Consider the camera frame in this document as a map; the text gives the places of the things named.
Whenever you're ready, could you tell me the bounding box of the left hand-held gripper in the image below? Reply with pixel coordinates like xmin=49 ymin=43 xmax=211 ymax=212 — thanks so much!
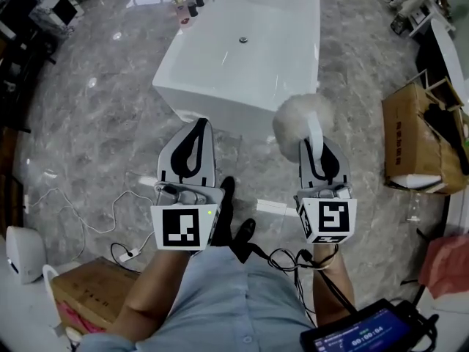
xmin=149 ymin=117 xmax=226 ymax=252

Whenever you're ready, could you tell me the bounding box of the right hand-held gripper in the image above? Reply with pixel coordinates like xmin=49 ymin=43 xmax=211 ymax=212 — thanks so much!
xmin=292 ymin=136 xmax=359 ymax=246

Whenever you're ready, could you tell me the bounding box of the white fluffy duster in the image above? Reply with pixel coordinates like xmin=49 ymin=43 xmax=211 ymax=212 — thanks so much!
xmin=272 ymin=92 xmax=336 ymax=174

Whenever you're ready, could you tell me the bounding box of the white rectangular bathtub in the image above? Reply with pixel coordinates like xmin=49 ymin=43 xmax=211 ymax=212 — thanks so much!
xmin=151 ymin=0 xmax=322 ymax=138

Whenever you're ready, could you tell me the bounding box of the person's left forearm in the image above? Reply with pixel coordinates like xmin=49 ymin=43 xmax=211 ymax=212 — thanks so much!
xmin=105 ymin=249 xmax=192 ymax=341

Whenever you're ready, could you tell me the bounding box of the person's right forearm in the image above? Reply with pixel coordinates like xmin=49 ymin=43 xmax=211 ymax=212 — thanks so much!
xmin=311 ymin=243 xmax=358 ymax=326

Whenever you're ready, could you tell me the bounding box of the person's left leg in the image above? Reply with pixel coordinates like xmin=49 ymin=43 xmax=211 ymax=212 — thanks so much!
xmin=211 ymin=175 xmax=236 ymax=249

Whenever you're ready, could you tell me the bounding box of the person's leg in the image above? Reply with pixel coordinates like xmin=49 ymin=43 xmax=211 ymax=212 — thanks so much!
xmin=211 ymin=175 xmax=236 ymax=249
xmin=233 ymin=218 xmax=257 ymax=264

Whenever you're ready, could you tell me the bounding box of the person's right leg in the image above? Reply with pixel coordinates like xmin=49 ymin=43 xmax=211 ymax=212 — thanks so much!
xmin=233 ymin=218 xmax=257 ymax=264

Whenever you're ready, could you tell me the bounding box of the large cardboard box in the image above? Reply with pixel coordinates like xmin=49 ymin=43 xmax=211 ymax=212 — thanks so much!
xmin=380 ymin=81 xmax=469 ymax=197

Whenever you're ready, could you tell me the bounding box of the white foam sheet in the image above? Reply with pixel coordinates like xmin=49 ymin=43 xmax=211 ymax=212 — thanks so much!
xmin=387 ymin=173 xmax=445 ymax=191

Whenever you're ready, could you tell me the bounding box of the white power adapter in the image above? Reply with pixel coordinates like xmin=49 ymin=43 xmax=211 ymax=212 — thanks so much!
xmin=118 ymin=246 xmax=142 ymax=263

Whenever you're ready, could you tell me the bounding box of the person's light blue shirt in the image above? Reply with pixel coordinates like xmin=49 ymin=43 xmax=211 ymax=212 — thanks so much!
xmin=78 ymin=246 xmax=317 ymax=352

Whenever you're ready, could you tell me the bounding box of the white display platform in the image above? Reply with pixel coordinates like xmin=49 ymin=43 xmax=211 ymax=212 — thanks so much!
xmin=413 ymin=187 xmax=469 ymax=352

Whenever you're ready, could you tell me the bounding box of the pink and white bottle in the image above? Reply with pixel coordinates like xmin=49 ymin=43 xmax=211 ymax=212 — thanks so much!
xmin=174 ymin=0 xmax=192 ymax=27

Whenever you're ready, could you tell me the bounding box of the small cardboard box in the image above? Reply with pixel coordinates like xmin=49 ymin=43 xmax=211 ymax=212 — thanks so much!
xmin=50 ymin=256 xmax=143 ymax=336

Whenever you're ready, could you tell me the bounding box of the pink cushioned chair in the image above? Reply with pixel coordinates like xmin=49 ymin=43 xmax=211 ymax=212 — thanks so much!
xmin=400 ymin=230 xmax=469 ymax=309

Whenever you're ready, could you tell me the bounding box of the black caged monitor screen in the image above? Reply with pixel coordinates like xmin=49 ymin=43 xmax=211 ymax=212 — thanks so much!
xmin=299 ymin=298 xmax=440 ymax=352

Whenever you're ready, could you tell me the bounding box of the white rounded ceramic fixture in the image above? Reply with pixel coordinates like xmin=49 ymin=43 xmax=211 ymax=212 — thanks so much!
xmin=4 ymin=225 xmax=48 ymax=286

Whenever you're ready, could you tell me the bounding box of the white curved chair back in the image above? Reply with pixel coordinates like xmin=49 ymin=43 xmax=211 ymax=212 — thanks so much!
xmin=41 ymin=263 xmax=81 ymax=345

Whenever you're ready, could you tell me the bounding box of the pink plastic bag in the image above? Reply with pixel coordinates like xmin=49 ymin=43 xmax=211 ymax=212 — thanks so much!
xmin=56 ymin=300 xmax=108 ymax=336

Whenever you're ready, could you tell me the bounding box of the white vanity cabinet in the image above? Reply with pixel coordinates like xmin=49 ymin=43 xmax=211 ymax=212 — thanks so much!
xmin=409 ymin=0 xmax=458 ymax=39

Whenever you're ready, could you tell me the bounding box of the black metal shelf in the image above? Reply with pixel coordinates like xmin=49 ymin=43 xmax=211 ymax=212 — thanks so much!
xmin=0 ymin=11 xmax=59 ymax=134

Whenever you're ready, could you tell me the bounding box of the marble-patterned cabinet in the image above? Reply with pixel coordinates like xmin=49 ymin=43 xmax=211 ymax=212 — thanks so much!
xmin=28 ymin=0 xmax=86 ymax=29

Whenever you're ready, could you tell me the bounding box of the thin wrist bracelet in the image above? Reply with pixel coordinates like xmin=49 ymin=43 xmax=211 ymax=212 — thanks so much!
xmin=312 ymin=245 xmax=341 ymax=271

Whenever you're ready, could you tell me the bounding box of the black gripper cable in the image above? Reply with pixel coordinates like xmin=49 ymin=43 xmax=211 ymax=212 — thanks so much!
xmin=255 ymin=245 xmax=358 ymax=318

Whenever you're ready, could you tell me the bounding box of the black floor cable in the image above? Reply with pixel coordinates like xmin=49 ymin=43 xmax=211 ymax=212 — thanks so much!
xmin=109 ymin=241 xmax=142 ymax=261

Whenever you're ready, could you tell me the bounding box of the white floor cable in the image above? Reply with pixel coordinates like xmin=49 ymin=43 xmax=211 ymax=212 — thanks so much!
xmin=21 ymin=186 xmax=157 ymax=257

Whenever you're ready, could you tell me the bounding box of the light wooden stool frame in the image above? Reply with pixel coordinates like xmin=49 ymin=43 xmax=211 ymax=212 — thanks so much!
xmin=416 ymin=69 xmax=467 ymax=110

